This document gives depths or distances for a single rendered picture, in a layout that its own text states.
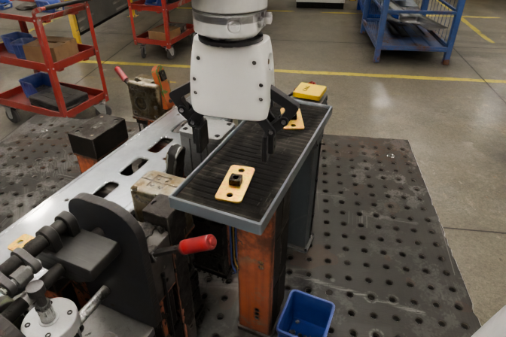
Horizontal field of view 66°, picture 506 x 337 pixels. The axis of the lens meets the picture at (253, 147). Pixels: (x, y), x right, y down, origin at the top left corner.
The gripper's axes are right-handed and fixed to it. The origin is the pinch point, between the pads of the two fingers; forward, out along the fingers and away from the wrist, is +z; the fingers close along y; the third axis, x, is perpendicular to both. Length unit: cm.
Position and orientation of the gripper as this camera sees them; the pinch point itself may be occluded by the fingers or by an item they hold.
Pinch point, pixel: (233, 147)
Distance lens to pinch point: 53.6
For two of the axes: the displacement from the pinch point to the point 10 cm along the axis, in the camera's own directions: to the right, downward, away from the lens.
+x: -2.4, 5.1, -8.2
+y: -9.7, -1.3, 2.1
